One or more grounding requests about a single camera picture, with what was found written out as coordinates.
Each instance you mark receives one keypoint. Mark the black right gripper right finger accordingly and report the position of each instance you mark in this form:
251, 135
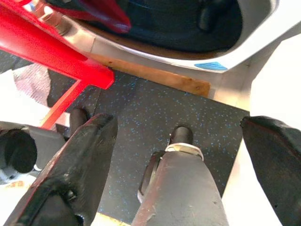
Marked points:
277, 153

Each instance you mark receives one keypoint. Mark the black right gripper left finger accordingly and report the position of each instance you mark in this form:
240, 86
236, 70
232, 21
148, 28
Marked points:
77, 164

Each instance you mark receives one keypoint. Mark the white washing machine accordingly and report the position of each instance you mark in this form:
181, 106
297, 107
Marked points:
258, 16

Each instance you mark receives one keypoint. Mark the white knitted cloth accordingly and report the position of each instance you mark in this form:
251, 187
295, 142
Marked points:
26, 94

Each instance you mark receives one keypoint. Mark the grey robot right leg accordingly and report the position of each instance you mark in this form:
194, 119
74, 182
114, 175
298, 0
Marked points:
183, 188

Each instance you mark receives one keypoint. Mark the wooden plank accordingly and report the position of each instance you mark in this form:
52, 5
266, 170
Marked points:
164, 77

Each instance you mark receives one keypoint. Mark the round dark washer door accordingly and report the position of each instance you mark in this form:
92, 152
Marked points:
164, 30

